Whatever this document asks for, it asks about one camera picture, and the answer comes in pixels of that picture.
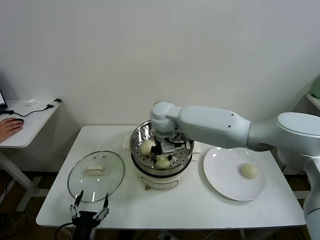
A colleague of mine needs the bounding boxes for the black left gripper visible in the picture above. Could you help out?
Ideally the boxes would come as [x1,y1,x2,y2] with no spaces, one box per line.
[69,189,111,240]

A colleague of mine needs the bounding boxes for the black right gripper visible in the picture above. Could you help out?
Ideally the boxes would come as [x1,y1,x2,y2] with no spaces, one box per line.
[149,134,177,162]

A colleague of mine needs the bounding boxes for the white steamed baozi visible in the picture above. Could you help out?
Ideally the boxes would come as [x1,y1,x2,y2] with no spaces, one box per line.
[240,162,258,180]
[154,156,171,170]
[139,139,156,155]

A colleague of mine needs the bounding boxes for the glass pot lid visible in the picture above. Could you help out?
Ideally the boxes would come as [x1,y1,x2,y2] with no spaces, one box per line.
[67,150,126,204]

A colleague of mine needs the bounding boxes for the stainless steel steamer basket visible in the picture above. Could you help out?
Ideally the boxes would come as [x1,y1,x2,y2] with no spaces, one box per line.
[129,121,195,171]

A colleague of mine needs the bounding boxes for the person's hand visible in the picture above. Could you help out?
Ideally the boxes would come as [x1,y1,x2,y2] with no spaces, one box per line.
[0,117,25,144]

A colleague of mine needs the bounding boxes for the white electric cooker pot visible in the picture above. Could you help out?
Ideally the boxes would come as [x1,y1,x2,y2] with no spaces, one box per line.
[121,134,202,192]

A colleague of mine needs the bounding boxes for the white round plate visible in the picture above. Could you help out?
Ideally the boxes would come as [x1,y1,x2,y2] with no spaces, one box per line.
[202,146,266,202]

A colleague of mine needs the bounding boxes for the white side desk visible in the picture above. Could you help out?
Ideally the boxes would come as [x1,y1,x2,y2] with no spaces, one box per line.
[0,99,63,213]

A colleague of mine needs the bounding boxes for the black laptop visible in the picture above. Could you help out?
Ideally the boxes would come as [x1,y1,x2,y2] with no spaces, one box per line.
[0,91,8,114]

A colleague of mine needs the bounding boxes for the white desk foot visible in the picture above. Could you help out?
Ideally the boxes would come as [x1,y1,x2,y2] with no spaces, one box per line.
[291,189,311,200]

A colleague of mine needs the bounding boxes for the white shelf board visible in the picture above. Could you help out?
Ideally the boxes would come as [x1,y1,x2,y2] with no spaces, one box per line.
[304,92,320,111]

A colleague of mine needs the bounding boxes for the pale green appliance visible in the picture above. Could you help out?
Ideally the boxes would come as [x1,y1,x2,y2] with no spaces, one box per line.
[310,76,320,99]

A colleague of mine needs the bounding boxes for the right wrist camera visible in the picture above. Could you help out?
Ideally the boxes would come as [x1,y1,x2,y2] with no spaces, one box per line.
[160,139,176,154]

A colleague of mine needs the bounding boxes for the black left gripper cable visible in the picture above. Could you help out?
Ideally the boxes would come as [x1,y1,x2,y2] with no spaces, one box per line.
[54,221,76,240]

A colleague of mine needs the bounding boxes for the black desk cable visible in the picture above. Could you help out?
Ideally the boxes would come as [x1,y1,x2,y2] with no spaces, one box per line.
[1,104,55,118]

